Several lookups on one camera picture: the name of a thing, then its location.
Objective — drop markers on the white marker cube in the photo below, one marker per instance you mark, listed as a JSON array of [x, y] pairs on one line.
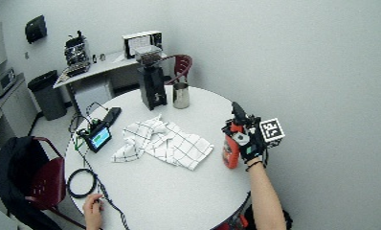
[[272, 129]]

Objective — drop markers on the black jacket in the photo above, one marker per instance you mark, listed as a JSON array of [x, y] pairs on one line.
[[14, 179]]

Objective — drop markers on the grey microwave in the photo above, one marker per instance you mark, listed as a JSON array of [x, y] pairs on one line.
[[2, 83]]

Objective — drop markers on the white side table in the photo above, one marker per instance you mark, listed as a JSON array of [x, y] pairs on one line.
[[106, 65]]

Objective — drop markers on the black wrist band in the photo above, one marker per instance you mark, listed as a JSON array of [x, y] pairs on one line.
[[254, 165]]

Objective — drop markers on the dark grey trash bin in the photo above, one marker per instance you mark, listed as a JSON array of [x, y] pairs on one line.
[[48, 96]]

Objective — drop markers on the grey counter cabinet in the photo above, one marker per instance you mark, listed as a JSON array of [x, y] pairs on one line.
[[15, 111]]

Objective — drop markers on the black espresso machine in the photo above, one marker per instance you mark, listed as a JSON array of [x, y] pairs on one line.
[[77, 54]]

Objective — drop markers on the dark red chair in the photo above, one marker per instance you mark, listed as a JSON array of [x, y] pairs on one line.
[[182, 65], [49, 183]]

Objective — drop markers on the white framed box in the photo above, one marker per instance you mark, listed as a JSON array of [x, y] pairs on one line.
[[141, 40]]

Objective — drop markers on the small dark jar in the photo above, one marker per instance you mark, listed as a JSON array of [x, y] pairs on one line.
[[95, 58]]

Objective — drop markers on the orange spray bottle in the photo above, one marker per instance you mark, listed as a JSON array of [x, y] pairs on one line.
[[231, 153]]

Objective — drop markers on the black coffee grinder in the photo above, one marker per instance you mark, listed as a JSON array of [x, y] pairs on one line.
[[152, 86]]

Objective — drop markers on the small screen device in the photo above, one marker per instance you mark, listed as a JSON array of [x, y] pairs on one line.
[[98, 138]]

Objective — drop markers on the white checked cloth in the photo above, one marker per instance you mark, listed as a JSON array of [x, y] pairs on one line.
[[165, 143]]

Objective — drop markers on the steel cup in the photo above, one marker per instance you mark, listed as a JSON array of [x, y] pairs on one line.
[[181, 96]]

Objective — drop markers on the wall outlet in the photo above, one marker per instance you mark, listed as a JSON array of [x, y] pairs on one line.
[[27, 55]]

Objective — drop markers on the black rectangular box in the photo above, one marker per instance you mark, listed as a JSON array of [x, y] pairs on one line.
[[112, 116]]

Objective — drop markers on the black wall dispenser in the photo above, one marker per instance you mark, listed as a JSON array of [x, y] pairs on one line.
[[36, 29]]

